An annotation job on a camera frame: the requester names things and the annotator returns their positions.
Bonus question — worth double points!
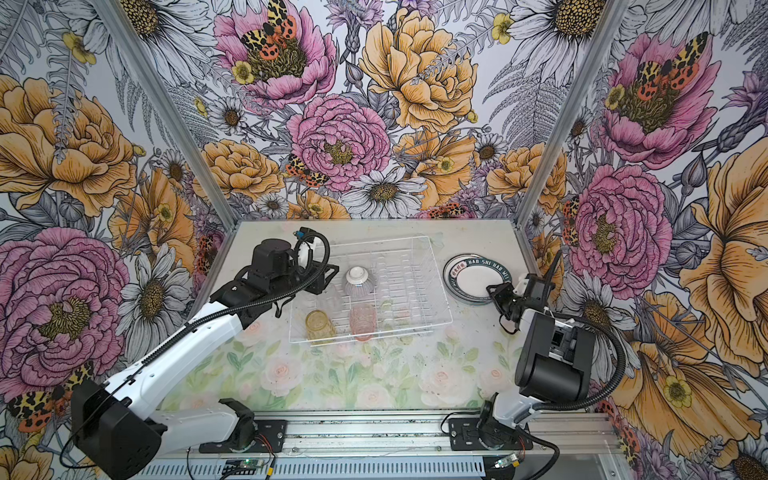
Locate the green circuit board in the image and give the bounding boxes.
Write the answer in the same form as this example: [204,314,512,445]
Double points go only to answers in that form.
[493,453,520,470]
[220,459,276,480]

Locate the white wire dish rack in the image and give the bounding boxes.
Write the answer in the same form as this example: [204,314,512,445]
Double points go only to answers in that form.
[289,236,453,346]

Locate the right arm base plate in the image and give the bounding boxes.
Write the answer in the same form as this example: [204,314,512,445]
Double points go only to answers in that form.
[447,417,533,451]

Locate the white ceramic bowl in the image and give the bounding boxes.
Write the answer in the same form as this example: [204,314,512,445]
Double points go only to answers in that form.
[343,266,375,301]

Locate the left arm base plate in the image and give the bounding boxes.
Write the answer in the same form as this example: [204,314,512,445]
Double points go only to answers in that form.
[198,419,288,454]

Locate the white plate green band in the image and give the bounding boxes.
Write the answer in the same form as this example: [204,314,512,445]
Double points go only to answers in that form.
[442,253,512,305]

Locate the green circuit board left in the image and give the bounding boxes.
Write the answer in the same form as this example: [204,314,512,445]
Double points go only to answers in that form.
[220,459,276,480]

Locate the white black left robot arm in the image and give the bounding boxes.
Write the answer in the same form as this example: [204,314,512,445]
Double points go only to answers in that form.
[69,227,339,479]

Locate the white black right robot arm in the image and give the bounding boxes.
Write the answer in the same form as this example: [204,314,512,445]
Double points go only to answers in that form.
[477,274,596,450]

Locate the aluminium corner frame post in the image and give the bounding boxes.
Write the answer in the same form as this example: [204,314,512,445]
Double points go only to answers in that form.
[515,0,629,232]
[94,1,238,232]

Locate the yellow glass cup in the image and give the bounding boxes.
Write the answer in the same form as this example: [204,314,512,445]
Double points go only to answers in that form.
[305,310,336,344]

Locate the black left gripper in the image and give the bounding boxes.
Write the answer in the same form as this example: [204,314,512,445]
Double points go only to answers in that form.
[271,259,339,298]

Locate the aluminium front rail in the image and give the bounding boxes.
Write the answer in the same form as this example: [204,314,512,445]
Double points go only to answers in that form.
[107,409,601,463]

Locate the aluminium corner frame post right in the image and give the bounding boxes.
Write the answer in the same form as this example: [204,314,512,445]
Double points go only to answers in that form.
[515,0,629,232]

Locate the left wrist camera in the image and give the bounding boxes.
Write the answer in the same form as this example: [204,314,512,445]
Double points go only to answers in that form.
[294,227,316,241]

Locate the pink glass cup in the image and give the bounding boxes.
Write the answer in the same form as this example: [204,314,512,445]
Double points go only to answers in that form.
[349,303,377,342]

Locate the aluminium corner frame post left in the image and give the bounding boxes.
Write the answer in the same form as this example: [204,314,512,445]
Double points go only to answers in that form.
[94,1,238,232]

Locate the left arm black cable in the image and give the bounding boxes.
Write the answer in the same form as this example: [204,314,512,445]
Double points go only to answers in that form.
[58,230,331,469]

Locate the green circuit board right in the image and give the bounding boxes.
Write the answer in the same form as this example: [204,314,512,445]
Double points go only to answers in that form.
[493,453,520,470]

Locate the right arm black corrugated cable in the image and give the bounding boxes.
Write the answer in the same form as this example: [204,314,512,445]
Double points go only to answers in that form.
[515,248,628,480]

